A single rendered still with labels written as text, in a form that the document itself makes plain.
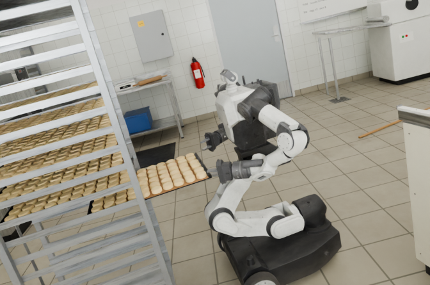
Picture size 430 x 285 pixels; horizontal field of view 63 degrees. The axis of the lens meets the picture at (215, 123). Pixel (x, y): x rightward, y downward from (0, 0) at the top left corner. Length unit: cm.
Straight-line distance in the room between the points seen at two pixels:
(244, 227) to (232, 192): 22
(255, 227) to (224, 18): 416
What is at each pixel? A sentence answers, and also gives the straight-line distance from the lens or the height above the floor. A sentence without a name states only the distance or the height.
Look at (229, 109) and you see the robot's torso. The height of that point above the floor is 105.
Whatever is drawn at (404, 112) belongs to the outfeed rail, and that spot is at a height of 88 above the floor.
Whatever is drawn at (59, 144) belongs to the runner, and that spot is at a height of 114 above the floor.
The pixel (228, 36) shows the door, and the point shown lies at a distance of 574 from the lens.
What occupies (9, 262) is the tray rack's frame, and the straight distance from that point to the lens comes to 183.
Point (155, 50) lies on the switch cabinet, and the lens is 550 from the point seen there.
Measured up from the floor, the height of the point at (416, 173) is 59.
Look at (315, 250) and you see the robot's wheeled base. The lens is 212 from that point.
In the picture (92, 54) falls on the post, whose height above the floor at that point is 147.
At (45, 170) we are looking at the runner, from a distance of 166.
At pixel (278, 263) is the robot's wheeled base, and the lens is 207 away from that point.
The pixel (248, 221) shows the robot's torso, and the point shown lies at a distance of 205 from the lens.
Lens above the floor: 146
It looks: 16 degrees down
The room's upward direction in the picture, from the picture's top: 14 degrees counter-clockwise
